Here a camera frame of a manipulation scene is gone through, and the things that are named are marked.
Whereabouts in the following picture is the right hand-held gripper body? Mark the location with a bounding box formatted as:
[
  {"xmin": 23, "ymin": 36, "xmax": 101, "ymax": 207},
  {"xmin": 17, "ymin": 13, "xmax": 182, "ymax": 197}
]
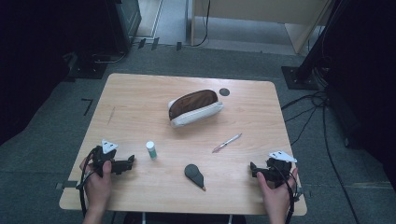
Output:
[{"xmin": 263, "ymin": 150, "xmax": 298, "ymax": 189}]

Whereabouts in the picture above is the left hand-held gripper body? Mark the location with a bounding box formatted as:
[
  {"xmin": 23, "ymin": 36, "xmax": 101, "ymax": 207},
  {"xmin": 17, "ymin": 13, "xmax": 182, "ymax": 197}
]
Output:
[{"xmin": 91, "ymin": 138, "xmax": 127, "ymax": 179}]

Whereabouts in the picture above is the white glue stick green label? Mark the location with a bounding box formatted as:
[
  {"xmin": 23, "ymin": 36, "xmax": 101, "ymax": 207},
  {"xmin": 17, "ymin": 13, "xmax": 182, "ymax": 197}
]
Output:
[{"xmin": 145, "ymin": 140, "xmax": 159, "ymax": 161}]

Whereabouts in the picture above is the silver pen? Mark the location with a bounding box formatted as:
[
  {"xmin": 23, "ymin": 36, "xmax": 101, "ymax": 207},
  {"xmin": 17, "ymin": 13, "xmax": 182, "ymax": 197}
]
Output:
[{"xmin": 211, "ymin": 133, "xmax": 244, "ymax": 154}]

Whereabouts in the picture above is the white pencil case brown lining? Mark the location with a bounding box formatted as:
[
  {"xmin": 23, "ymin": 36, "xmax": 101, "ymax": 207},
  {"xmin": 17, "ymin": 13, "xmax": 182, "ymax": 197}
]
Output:
[{"xmin": 167, "ymin": 89, "xmax": 225, "ymax": 129}]

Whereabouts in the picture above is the person's right hand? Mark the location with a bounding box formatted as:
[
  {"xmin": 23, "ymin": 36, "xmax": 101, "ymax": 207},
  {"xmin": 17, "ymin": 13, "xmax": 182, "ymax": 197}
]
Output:
[{"xmin": 256, "ymin": 167, "xmax": 300, "ymax": 217}]

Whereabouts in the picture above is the person's left hand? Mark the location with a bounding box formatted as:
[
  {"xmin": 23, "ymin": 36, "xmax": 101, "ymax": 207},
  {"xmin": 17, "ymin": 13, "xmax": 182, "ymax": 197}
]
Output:
[{"xmin": 78, "ymin": 158, "xmax": 114, "ymax": 213}]

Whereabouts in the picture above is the grey tape strip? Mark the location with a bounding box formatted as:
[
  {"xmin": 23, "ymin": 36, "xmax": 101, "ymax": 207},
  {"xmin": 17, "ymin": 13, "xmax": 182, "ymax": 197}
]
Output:
[
  {"xmin": 295, "ymin": 186, "xmax": 313, "ymax": 199},
  {"xmin": 55, "ymin": 180, "xmax": 78, "ymax": 190}
]

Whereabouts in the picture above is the dark grey teardrop-shaped sharpener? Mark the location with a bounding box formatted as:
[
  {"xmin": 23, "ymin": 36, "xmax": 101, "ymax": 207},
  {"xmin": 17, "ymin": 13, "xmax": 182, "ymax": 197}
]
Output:
[{"xmin": 183, "ymin": 163, "xmax": 207, "ymax": 192}]

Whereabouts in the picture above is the person's dark lap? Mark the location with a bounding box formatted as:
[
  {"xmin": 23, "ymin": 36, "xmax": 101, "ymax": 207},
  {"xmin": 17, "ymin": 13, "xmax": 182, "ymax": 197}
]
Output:
[{"xmin": 122, "ymin": 212, "xmax": 248, "ymax": 224}]

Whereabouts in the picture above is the black cabinet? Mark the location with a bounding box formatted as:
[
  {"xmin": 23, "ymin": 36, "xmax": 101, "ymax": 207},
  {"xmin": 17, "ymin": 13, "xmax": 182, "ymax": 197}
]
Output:
[{"xmin": 105, "ymin": 0, "xmax": 143, "ymax": 54}]

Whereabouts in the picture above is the right hand-held gripper black cable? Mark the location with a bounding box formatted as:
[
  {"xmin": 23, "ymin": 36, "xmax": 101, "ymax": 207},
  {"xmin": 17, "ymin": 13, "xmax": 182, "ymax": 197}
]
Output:
[{"xmin": 278, "ymin": 170, "xmax": 304, "ymax": 224}]

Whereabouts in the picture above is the hand-held gripper black cable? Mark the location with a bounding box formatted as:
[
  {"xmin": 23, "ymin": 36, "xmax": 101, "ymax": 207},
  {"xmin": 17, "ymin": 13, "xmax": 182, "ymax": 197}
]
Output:
[
  {"xmin": 278, "ymin": 170, "xmax": 304, "ymax": 224},
  {"xmin": 76, "ymin": 148, "xmax": 96, "ymax": 218}
]

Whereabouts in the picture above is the left hand-held gripper black cable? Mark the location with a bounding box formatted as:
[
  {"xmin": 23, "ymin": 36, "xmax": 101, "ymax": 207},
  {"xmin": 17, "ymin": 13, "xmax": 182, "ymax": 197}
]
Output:
[{"xmin": 76, "ymin": 148, "xmax": 96, "ymax": 218}]

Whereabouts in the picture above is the black floor cables bundle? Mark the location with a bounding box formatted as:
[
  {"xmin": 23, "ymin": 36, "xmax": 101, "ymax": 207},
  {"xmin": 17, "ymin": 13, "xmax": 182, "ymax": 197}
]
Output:
[{"xmin": 280, "ymin": 66, "xmax": 362, "ymax": 224}]

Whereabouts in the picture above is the black stand base plate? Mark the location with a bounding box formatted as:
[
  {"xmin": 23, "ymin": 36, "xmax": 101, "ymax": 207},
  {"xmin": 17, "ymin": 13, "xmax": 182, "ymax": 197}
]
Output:
[
  {"xmin": 281, "ymin": 65, "xmax": 321, "ymax": 91},
  {"xmin": 64, "ymin": 51, "xmax": 109, "ymax": 80}
]

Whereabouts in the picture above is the black hanging cable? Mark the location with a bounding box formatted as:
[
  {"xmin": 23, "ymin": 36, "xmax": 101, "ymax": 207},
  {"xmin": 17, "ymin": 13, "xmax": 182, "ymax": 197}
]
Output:
[{"xmin": 191, "ymin": 0, "xmax": 212, "ymax": 49}]

